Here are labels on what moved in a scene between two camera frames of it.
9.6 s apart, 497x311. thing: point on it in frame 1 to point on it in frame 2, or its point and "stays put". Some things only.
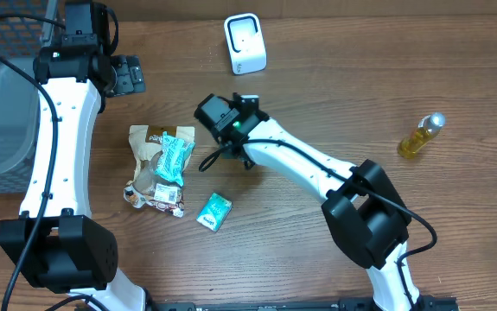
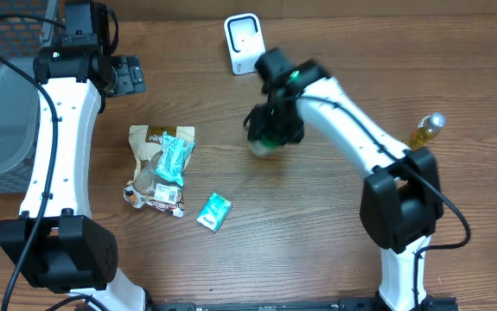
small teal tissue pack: x=214 y=212 stays put
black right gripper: x=243 y=159 to x=263 y=125
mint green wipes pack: x=173 y=156 stays put
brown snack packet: x=148 y=187 stays put
